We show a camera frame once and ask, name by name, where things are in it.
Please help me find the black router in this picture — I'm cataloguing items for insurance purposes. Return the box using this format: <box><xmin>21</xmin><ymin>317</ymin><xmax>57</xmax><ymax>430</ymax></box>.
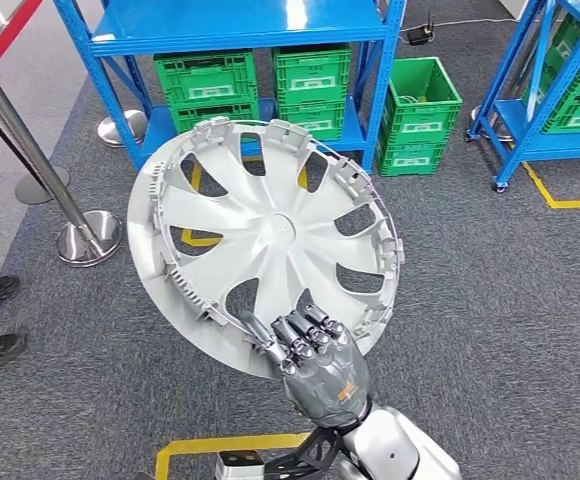
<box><xmin>407</xmin><ymin>9</ymin><xmax>436</xmax><ymax>46</ymax></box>

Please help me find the yellow floor tape outline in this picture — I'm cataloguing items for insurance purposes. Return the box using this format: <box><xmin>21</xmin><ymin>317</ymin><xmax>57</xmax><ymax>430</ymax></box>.
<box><xmin>180</xmin><ymin>155</ymin><xmax>311</xmax><ymax>248</ymax></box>

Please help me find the red barrier belt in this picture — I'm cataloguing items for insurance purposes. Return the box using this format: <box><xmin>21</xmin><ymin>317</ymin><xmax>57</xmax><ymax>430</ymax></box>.
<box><xmin>0</xmin><ymin>0</ymin><xmax>43</xmax><ymax>69</ymax></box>

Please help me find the white router cable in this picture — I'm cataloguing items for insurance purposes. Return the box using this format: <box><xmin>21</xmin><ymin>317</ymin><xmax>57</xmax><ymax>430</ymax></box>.
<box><xmin>432</xmin><ymin>16</ymin><xmax>521</xmax><ymax>33</ymax></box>

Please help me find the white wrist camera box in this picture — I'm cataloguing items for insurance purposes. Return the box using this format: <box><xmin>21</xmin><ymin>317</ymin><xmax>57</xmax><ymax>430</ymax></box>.
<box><xmin>215</xmin><ymin>450</ymin><xmax>266</xmax><ymax>480</ymax></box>

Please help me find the chrome stanchion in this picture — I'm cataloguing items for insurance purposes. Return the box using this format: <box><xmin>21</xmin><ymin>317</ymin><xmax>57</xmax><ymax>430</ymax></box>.
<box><xmin>470</xmin><ymin>104</ymin><xmax>515</xmax><ymax>144</ymax></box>
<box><xmin>0</xmin><ymin>56</ymin><xmax>123</xmax><ymax>268</ymax></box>
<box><xmin>97</xmin><ymin>109</ymin><xmax>148</xmax><ymax>148</ymax></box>

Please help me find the grey plastic hubcap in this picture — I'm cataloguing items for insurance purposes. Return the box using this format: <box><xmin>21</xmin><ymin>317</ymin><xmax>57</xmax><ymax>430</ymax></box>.
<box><xmin>126</xmin><ymin>115</ymin><xmax>405</xmax><ymax>380</ymax></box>

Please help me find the open green plastic crate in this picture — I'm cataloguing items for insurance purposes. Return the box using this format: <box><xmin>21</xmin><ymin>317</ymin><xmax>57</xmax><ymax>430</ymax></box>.
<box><xmin>381</xmin><ymin>56</ymin><xmax>464</xmax><ymax>146</ymax></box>

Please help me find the blue steel shelf rack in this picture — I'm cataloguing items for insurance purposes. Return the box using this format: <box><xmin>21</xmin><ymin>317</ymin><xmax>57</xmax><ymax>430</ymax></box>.
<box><xmin>464</xmin><ymin>0</ymin><xmax>580</xmax><ymax>195</ymax></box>
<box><xmin>52</xmin><ymin>0</ymin><xmax>407</xmax><ymax>175</ymax></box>

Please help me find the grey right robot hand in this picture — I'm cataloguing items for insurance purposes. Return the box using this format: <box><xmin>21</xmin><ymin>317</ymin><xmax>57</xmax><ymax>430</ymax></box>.
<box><xmin>239</xmin><ymin>303</ymin><xmax>371</xmax><ymax>429</ymax></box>

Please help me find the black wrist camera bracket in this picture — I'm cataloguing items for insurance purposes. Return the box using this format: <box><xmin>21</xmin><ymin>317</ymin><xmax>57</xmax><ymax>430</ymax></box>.
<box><xmin>264</xmin><ymin>427</ymin><xmax>345</xmax><ymax>480</ymax></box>

